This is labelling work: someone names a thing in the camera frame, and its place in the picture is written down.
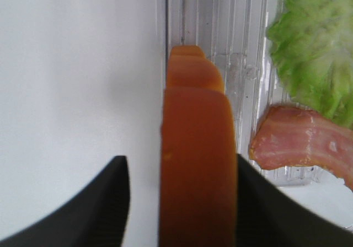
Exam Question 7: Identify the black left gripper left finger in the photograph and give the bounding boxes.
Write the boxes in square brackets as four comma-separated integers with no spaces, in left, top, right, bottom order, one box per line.
[1,156,129,246]

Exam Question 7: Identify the left clear plastic container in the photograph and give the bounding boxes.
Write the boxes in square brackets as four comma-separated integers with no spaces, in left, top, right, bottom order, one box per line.
[154,0,353,187]

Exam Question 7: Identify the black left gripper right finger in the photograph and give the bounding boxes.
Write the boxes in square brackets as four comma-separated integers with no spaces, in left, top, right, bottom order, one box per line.
[236,155,352,246]

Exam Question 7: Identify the bacon strip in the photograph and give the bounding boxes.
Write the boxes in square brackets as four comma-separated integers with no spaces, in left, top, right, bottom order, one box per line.
[249,105,352,189]

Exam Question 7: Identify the bread slice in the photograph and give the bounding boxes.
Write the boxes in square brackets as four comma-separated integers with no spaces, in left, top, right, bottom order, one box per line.
[158,45,238,246]

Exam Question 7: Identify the green lettuce leaf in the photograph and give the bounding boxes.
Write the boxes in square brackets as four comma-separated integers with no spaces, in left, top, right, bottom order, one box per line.
[268,0,352,128]

